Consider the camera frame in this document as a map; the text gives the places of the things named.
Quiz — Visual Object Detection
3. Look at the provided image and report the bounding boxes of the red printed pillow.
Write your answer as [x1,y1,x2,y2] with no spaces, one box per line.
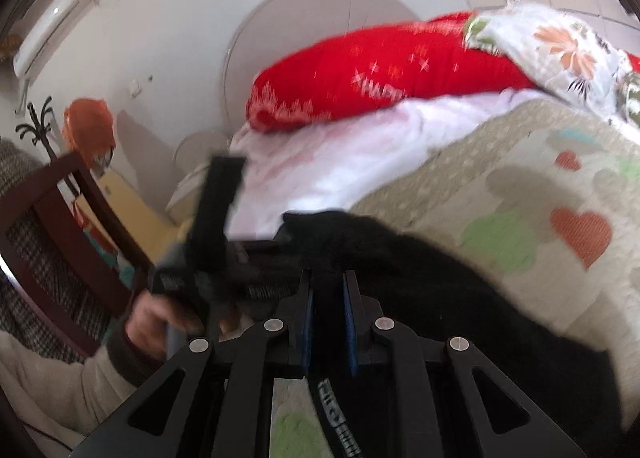
[245,10,640,133]

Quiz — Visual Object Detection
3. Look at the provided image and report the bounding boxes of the white bed sheet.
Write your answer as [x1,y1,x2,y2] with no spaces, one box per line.
[167,88,551,243]

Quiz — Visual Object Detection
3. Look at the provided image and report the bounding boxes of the round beige headboard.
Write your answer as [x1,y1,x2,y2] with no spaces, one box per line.
[172,0,426,189]

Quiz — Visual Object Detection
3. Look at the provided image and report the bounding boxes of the person's left forearm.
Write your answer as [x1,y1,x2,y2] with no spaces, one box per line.
[0,320,168,458]

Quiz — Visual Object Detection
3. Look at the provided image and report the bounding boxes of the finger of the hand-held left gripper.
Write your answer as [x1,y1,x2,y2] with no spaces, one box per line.
[227,240,301,303]

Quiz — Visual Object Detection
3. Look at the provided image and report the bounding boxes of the white floral pillow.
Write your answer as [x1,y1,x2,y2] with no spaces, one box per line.
[462,0,640,119]

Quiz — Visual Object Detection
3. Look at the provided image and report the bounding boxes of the person's left hand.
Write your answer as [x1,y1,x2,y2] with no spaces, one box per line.
[125,290,241,359]

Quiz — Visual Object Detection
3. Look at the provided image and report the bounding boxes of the orange hanging object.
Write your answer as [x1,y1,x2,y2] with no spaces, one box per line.
[62,98,117,173]

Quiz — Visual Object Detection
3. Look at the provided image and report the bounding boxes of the dark wooden chair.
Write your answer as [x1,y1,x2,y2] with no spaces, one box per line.
[0,138,156,359]

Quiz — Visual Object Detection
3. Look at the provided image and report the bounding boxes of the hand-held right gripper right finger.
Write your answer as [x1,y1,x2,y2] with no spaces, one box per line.
[342,270,588,458]

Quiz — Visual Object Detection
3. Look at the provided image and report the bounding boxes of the black pants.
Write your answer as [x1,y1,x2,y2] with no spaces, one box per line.
[280,210,640,458]

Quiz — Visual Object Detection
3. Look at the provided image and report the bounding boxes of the yellow cabinet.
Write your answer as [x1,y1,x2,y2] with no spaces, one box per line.
[75,170,181,283]

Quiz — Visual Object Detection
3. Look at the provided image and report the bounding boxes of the green dotted bolster pillow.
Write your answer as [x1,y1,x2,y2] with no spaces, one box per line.
[617,72,640,129]

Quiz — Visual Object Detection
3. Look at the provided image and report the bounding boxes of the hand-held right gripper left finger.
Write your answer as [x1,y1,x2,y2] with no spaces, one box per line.
[70,270,315,458]

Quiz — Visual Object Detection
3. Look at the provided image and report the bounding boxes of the heart patterned quilt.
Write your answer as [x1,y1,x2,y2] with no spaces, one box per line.
[272,98,640,458]

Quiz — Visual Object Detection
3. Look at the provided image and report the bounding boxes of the white air conditioner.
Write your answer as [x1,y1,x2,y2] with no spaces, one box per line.
[12,0,123,78]

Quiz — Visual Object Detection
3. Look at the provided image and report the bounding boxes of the black coat rack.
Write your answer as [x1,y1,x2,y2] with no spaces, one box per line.
[15,96,81,199]

